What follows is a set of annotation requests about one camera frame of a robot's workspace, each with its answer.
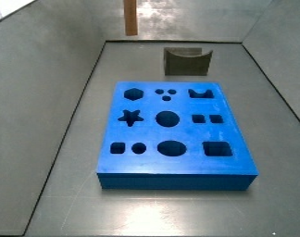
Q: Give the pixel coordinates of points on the brown arch block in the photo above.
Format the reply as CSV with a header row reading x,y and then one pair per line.
x,y
131,17

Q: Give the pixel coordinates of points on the blue foam shape board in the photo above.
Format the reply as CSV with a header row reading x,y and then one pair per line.
x,y
173,139

